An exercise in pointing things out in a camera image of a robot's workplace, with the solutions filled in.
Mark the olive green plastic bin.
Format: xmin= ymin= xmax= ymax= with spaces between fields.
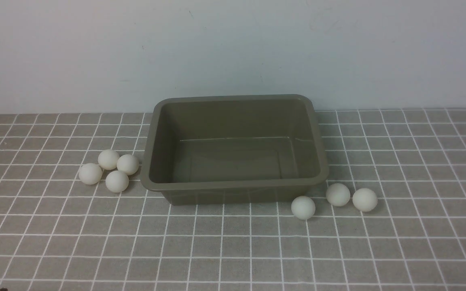
xmin=140 ymin=95 xmax=329 ymax=206

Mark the white table-tennis ball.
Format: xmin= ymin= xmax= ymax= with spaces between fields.
xmin=326 ymin=183 xmax=351 ymax=207
xmin=291 ymin=196 xmax=316 ymax=221
xmin=78 ymin=163 xmax=102 ymax=185
xmin=97 ymin=149 xmax=120 ymax=170
xmin=105 ymin=170 xmax=129 ymax=193
xmin=116 ymin=154 xmax=140 ymax=176
xmin=352 ymin=188 xmax=378 ymax=212

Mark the grey checked tablecloth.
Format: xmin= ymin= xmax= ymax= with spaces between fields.
xmin=0 ymin=108 xmax=466 ymax=291

